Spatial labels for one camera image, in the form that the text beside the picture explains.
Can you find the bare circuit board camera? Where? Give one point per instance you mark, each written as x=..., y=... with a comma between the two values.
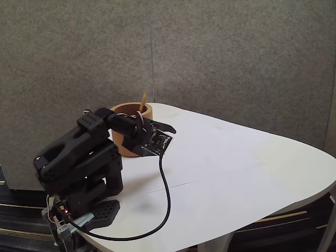
x=158, y=141

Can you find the brown pen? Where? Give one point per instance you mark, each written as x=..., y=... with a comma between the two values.
x=143, y=102

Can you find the white table leg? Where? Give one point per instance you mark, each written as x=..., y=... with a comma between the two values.
x=326, y=236

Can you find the grey felt partition panel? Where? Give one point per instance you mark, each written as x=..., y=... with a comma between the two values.
x=39, y=39
x=236, y=65

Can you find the grey metal table clamp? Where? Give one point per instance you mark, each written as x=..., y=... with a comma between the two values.
x=84, y=219

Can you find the motor controller board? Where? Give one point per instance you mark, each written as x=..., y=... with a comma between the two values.
x=61, y=207

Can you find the brown cork pen holder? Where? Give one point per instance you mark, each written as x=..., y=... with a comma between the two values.
x=148, y=113

